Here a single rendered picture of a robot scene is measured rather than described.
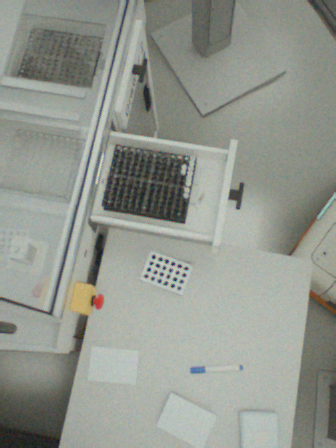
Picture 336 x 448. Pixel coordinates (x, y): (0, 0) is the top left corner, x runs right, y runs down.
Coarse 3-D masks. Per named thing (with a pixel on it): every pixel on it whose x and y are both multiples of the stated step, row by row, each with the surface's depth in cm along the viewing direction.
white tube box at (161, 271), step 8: (152, 256) 140; (160, 256) 138; (152, 264) 141; (160, 264) 138; (168, 264) 137; (176, 264) 137; (184, 264) 137; (144, 272) 137; (152, 272) 137; (160, 272) 137; (168, 272) 137; (176, 272) 139; (184, 272) 137; (144, 280) 137; (152, 280) 140; (160, 280) 139; (168, 280) 136; (176, 280) 140; (184, 280) 136; (160, 288) 139; (168, 288) 136; (176, 288) 136; (184, 288) 136
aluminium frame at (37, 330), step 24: (120, 48) 133; (120, 72) 134; (96, 144) 127; (96, 168) 127; (72, 240) 120; (72, 264) 120; (0, 312) 84; (24, 312) 93; (48, 312) 113; (0, 336) 85; (24, 336) 96; (48, 336) 111
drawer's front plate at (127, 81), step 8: (136, 24) 142; (136, 32) 141; (136, 40) 141; (144, 40) 150; (136, 48) 141; (128, 56) 140; (136, 56) 143; (128, 64) 139; (128, 72) 138; (128, 80) 138; (136, 80) 148; (120, 88) 137; (128, 88) 140; (120, 96) 137; (128, 96) 142; (120, 104) 136; (120, 112) 136; (120, 120) 141
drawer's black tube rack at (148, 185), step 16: (112, 160) 135; (128, 160) 137; (144, 160) 135; (160, 160) 134; (176, 160) 134; (112, 176) 134; (128, 176) 134; (144, 176) 134; (160, 176) 135; (176, 176) 137; (112, 192) 133; (128, 192) 135; (144, 192) 132; (160, 192) 132; (176, 192) 132; (112, 208) 132; (128, 208) 131; (144, 208) 131; (160, 208) 132; (176, 208) 131
